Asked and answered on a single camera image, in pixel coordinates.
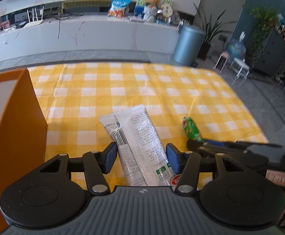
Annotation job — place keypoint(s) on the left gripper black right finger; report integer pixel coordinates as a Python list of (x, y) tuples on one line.
[(227, 191)]

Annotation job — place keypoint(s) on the green white poster card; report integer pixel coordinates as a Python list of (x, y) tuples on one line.
[(141, 4)]

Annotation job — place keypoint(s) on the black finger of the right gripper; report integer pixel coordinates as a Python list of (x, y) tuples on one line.
[(211, 148), (245, 143)]

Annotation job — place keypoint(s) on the green sausage stick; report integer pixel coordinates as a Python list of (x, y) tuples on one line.
[(191, 130)]

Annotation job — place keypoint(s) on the white round stool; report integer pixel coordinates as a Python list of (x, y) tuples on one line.
[(241, 69)]

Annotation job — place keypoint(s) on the teddy bear in bouquet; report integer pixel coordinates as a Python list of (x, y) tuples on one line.
[(150, 10)]

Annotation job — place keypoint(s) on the grey metal trash can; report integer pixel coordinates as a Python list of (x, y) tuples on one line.
[(188, 45)]

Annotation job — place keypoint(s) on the round white sign card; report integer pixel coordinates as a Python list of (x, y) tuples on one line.
[(167, 10)]

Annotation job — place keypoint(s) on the trailing vine plant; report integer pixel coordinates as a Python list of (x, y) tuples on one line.
[(256, 21)]

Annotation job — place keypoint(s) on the orange storage box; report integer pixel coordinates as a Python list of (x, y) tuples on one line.
[(23, 129)]

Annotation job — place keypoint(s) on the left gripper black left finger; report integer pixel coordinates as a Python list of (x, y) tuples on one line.
[(57, 191)]

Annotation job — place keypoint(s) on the white snack packet with text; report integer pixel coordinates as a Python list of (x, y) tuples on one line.
[(142, 155)]

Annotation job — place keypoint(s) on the tall green potted plant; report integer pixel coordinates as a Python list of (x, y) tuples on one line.
[(211, 29)]

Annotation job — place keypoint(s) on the dark grey cabinet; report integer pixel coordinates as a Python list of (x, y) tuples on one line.
[(272, 57)]

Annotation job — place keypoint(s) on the blue snack bag on counter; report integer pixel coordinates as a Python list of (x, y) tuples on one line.
[(118, 8)]

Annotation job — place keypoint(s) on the white wifi router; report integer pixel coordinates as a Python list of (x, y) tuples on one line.
[(35, 17)]

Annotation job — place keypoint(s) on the blue water jug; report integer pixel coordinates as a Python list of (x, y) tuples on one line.
[(236, 48)]

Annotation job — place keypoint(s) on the small pink heater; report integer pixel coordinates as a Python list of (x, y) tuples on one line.
[(221, 62)]

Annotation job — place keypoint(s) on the white marble tv counter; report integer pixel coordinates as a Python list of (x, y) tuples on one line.
[(87, 32)]

